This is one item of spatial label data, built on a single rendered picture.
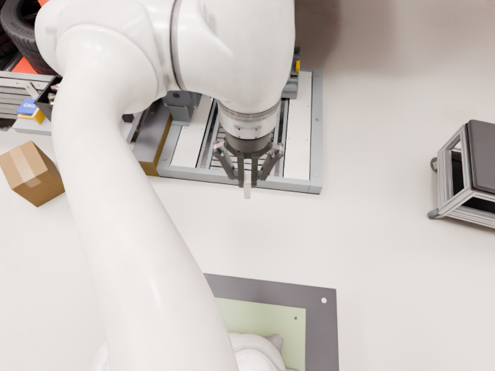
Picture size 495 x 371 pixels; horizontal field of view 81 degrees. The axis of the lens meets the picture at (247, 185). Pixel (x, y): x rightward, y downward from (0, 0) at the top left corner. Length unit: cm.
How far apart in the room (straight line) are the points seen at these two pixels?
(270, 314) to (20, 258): 114
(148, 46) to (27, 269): 135
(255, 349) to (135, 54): 53
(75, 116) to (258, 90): 19
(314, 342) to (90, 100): 85
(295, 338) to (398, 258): 71
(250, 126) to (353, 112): 147
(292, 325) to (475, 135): 105
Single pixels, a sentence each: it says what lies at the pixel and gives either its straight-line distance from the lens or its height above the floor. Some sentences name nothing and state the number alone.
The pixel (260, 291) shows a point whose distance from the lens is 96.
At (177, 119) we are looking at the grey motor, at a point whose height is 10.
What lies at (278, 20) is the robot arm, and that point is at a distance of 32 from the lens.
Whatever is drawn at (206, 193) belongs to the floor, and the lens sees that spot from 143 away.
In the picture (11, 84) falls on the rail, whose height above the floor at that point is 36.
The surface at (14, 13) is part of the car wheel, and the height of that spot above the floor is 50.
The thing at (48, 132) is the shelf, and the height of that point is 44.
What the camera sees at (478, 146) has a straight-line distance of 146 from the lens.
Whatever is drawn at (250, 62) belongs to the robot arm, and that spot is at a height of 105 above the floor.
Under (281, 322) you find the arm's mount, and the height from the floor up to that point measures 35.
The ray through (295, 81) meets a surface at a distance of 170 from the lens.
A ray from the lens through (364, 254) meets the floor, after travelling 140.
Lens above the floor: 124
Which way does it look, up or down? 60 degrees down
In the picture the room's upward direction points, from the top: straight up
